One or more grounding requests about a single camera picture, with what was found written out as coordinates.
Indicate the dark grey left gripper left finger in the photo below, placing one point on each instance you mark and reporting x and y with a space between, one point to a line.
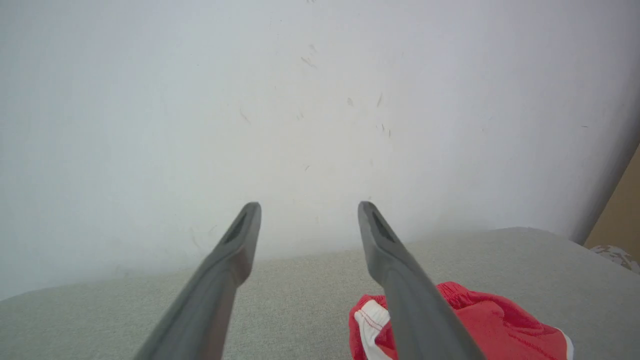
210 295

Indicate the red shorts with white stripe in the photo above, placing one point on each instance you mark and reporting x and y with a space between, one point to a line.
480 327

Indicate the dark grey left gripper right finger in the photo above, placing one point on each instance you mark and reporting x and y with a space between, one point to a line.
415 300

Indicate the patterned beige cloth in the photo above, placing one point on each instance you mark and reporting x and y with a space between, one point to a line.
617 256

